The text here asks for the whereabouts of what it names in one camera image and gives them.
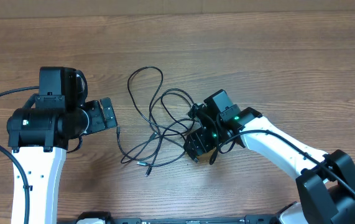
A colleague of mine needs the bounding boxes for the black usb cables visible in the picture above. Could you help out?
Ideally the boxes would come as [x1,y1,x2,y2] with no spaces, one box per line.
[116,65,196,178]

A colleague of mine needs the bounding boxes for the black right camera cable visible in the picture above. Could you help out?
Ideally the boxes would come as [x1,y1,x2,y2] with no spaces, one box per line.
[192,107,355,218]

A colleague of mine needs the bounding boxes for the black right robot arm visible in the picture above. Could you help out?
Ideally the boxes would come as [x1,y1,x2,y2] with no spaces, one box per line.
[183,90,355,223]

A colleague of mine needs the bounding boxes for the black camera cable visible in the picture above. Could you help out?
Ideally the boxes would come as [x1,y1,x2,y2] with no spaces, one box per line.
[192,107,355,218]
[0,85,41,224]

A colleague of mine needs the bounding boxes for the black left camera cable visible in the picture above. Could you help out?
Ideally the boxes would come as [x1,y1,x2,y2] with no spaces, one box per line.
[0,85,41,224]

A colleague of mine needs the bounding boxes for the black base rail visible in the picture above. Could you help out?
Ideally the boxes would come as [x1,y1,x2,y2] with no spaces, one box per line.
[57,211,290,224]

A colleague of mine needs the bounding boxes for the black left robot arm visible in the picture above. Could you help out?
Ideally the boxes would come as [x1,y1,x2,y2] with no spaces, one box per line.
[7,67,118,223]

